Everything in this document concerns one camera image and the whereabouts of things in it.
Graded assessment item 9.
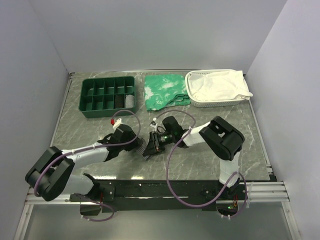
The white cloth in basket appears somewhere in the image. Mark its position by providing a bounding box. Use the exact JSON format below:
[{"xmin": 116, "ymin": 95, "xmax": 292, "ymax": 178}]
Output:
[{"xmin": 186, "ymin": 69, "xmax": 254, "ymax": 103}]

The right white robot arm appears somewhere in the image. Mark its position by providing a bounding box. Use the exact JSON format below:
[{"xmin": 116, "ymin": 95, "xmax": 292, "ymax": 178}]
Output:
[{"xmin": 142, "ymin": 116, "xmax": 245, "ymax": 200}]

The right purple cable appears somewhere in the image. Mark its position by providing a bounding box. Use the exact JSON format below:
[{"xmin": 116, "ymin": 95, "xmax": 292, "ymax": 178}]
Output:
[{"xmin": 152, "ymin": 109, "xmax": 248, "ymax": 220}]

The green compartment organizer tray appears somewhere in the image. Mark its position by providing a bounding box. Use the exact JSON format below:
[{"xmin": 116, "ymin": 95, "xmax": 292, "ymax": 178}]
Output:
[{"xmin": 78, "ymin": 76, "xmax": 138, "ymax": 119}]

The rolled black underwear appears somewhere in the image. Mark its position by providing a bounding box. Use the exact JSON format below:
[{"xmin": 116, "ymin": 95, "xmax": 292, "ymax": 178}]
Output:
[{"xmin": 114, "ymin": 94, "xmax": 125, "ymax": 109}]

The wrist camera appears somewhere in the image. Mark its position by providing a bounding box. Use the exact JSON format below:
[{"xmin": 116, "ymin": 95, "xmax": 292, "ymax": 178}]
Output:
[
  {"xmin": 150, "ymin": 117, "xmax": 166, "ymax": 134},
  {"xmin": 110, "ymin": 118, "xmax": 123, "ymax": 131}
]

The aluminium frame rail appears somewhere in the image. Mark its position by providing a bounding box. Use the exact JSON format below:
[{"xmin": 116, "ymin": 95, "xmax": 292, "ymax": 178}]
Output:
[{"xmin": 216, "ymin": 181, "xmax": 291, "ymax": 203}]

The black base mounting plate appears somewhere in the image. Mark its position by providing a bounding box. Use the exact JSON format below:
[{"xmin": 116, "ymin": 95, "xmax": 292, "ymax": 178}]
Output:
[{"xmin": 69, "ymin": 180, "xmax": 248, "ymax": 217}]

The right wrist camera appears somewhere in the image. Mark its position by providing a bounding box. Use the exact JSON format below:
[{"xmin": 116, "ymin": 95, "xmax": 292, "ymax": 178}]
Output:
[{"xmin": 150, "ymin": 117, "xmax": 166, "ymax": 134}]

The white plastic basket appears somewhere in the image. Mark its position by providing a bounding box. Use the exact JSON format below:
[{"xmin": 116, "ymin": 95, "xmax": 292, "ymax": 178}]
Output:
[{"xmin": 184, "ymin": 69, "xmax": 248, "ymax": 108}]

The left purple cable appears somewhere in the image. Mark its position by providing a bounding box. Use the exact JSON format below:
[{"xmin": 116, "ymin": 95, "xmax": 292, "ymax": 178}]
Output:
[{"xmin": 33, "ymin": 109, "xmax": 141, "ymax": 222}]

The rolled grey striped underwear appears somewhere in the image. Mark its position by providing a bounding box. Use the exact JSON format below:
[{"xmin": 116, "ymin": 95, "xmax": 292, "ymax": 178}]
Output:
[{"xmin": 124, "ymin": 94, "xmax": 135, "ymax": 109}]

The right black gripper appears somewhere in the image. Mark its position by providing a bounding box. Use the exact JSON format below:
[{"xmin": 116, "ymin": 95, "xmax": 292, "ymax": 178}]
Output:
[{"xmin": 143, "ymin": 131, "xmax": 175, "ymax": 158}]

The green white patterned underwear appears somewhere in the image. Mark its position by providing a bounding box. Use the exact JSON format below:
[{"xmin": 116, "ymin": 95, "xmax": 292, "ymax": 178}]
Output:
[{"xmin": 144, "ymin": 74, "xmax": 191, "ymax": 111}]

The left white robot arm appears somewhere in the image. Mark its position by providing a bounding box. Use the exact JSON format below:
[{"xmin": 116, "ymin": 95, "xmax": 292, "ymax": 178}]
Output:
[{"xmin": 25, "ymin": 124, "xmax": 145, "ymax": 202}]

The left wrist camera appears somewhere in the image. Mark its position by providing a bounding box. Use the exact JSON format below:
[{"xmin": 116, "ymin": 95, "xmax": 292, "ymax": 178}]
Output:
[{"xmin": 110, "ymin": 118, "xmax": 123, "ymax": 131}]

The purple cable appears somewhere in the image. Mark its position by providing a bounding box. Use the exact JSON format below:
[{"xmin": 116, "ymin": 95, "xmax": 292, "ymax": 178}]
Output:
[
  {"xmin": 33, "ymin": 109, "xmax": 141, "ymax": 222},
  {"xmin": 152, "ymin": 109, "xmax": 248, "ymax": 220}
]

